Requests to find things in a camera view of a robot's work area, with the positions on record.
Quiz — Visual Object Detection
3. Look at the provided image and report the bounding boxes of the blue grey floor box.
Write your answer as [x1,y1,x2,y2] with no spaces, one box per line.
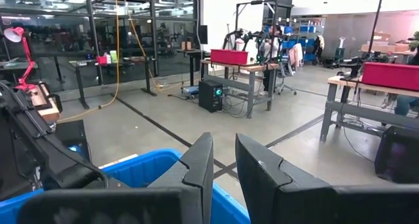
[182,85,200,99]

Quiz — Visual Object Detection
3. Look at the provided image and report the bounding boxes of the computer case with blue light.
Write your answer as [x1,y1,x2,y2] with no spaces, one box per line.
[54,119,92,162]

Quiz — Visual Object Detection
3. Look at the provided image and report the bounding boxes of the red desk lamp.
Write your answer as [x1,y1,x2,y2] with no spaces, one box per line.
[3,26,37,93]

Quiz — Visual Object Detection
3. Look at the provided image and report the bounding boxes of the shelf with blue bins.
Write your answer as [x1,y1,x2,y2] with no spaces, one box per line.
[263,16,325,63]

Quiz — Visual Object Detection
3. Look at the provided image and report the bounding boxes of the yellow hanging cable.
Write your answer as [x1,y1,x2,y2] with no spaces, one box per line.
[57,0,184,123]

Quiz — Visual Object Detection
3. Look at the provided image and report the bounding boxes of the wooden table grey legs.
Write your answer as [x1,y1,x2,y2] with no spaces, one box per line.
[200,58,280,119]
[319,75,419,143]

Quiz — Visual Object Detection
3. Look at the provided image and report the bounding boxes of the red plastic bin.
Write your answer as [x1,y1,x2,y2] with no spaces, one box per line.
[209,48,249,65]
[361,62,419,92]

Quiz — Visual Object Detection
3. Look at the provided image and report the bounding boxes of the pale pink jacket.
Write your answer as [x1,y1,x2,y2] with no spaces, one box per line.
[288,43,304,68]

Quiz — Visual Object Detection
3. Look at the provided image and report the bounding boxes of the black desk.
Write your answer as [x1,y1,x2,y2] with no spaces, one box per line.
[70,58,158,109]
[178,48,210,87]

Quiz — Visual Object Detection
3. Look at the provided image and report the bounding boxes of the black flat monitor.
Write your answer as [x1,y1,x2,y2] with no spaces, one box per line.
[199,24,209,45]

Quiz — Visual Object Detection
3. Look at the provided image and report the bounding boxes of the person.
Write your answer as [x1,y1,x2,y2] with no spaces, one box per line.
[260,24,283,96]
[381,92,419,117]

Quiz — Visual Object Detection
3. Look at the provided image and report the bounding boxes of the cardboard box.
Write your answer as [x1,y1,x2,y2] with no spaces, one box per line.
[361,43,397,53]

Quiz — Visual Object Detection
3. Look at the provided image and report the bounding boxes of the thin black stand pole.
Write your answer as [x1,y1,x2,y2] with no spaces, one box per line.
[366,0,395,56]

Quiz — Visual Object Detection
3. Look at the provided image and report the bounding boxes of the office chair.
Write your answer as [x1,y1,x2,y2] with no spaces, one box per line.
[276,58,298,96]

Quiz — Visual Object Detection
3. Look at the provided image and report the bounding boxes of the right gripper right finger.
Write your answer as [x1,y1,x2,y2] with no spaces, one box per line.
[235,133,335,224]

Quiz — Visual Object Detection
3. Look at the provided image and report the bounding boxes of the black computer tower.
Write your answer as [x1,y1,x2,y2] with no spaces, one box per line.
[198,79,224,113]
[374,125,419,185]

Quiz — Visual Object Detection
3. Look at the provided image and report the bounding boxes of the blue plastic bin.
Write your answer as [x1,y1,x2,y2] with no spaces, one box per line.
[0,147,252,224]

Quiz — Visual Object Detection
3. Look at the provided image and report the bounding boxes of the black robot station rig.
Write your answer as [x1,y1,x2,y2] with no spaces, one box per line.
[222,0,282,64]

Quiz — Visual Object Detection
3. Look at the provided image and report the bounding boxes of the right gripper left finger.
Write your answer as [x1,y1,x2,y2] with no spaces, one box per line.
[147,132,215,224]

